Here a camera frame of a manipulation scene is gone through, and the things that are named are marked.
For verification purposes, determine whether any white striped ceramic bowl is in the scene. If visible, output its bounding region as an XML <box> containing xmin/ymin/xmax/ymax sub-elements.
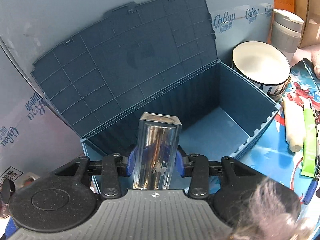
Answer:
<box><xmin>232</xmin><ymin>41</ymin><xmax>290</xmax><ymax>97</ymax></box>

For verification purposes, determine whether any cream lotion tube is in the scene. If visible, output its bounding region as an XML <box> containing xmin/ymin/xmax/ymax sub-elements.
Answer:
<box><xmin>282</xmin><ymin>96</ymin><xmax>305</xmax><ymax>153</ymax></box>

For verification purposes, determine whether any dark blue plastic storage box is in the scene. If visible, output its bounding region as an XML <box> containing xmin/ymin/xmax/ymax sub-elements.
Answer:
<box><xmin>32</xmin><ymin>0</ymin><xmax>279</xmax><ymax>160</ymax></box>

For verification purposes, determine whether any blue pen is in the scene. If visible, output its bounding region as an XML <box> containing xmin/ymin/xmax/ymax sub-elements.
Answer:
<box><xmin>303</xmin><ymin>131</ymin><xmax>319</xmax><ymax>205</ymax></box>

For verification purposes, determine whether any large blue cardboard box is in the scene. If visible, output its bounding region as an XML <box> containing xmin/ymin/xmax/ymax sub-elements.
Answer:
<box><xmin>1</xmin><ymin>0</ymin><xmax>274</xmax><ymax>74</ymax></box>

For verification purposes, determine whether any shiny silver rectangular bottle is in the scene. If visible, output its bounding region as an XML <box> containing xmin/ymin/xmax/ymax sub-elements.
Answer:
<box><xmin>132</xmin><ymin>112</ymin><xmax>182</xmax><ymax>190</ymax></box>

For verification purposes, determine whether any green tube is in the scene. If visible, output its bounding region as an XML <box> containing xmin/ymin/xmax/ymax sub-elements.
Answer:
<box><xmin>301</xmin><ymin>107</ymin><xmax>317</xmax><ymax>178</ymax></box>

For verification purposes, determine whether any brown cardboard box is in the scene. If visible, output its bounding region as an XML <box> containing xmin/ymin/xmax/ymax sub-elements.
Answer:
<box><xmin>295</xmin><ymin>0</ymin><xmax>320</xmax><ymax>48</ymax></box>

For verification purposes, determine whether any pink knitted cloth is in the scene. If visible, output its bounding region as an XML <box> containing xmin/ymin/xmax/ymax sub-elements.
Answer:
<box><xmin>311</xmin><ymin>50</ymin><xmax>320</xmax><ymax>79</ymax></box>

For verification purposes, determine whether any grey white travel mug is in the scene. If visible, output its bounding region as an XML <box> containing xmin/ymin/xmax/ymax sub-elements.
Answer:
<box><xmin>271</xmin><ymin>9</ymin><xmax>304</xmax><ymax>62</ymax></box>

